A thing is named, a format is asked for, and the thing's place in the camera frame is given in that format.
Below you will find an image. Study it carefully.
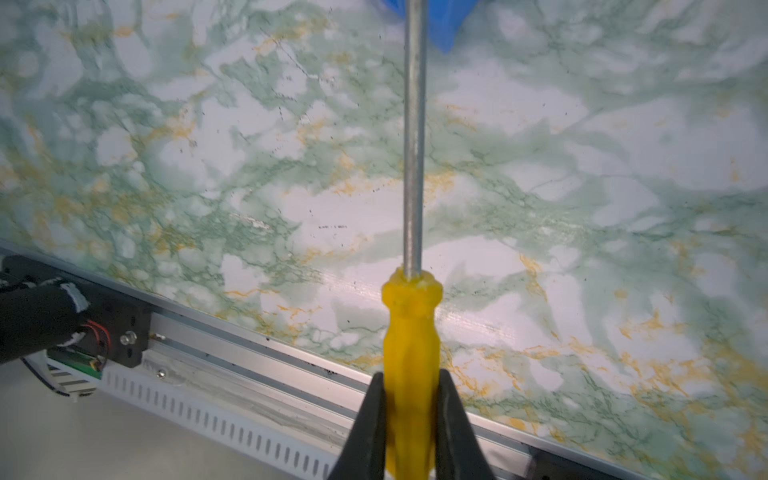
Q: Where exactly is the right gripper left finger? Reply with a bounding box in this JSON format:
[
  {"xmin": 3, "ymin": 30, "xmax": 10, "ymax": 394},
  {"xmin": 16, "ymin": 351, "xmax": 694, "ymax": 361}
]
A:
[{"xmin": 327, "ymin": 372, "xmax": 387, "ymax": 480}]

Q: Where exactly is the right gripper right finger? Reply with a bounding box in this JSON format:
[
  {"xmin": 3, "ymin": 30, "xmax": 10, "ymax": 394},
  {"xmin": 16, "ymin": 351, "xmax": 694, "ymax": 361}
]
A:
[{"xmin": 435, "ymin": 369, "xmax": 495, "ymax": 480}]

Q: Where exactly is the yellow handle screwdriver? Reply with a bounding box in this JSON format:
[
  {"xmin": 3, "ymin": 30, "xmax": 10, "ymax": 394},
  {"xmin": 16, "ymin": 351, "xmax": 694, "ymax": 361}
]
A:
[{"xmin": 382, "ymin": 1, "xmax": 442, "ymax": 479}]

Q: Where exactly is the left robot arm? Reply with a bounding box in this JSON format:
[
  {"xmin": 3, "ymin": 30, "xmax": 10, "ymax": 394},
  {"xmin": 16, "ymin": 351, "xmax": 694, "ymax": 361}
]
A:
[{"xmin": 1, "ymin": 282, "xmax": 90, "ymax": 364}]

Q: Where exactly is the blue plastic bin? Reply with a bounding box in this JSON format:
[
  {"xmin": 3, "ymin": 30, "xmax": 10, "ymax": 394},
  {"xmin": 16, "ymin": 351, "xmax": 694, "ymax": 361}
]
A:
[{"xmin": 381, "ymin": 0, "xmax": 481, "ymax": 54}]

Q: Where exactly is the left green circuit board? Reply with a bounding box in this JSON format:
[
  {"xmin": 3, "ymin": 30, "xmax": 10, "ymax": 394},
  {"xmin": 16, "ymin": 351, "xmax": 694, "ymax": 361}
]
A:
[{"xmin": 46, "ymin": 347, "xmax": 104, "ymax": 380}]

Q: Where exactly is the white slotted cable duct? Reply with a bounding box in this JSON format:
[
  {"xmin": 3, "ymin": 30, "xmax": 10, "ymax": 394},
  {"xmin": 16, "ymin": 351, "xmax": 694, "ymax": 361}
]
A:
[{"xmin": 28, "ymin": 352, "xmax": 336, "ymax": 479}]

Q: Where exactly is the aluminium front rail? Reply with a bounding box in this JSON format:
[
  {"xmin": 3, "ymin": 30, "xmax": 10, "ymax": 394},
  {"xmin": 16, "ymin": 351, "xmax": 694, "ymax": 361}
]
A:
[{"xmin": 1, "ymin": 239, "xmax": 661, "ymax": 479}]

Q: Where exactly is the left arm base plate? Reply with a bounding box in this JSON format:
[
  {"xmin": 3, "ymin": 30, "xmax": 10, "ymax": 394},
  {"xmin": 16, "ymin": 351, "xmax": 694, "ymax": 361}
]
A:
[{"xmin": 1, "ymin": 255, "xmax": 151, "ymax": 367}]

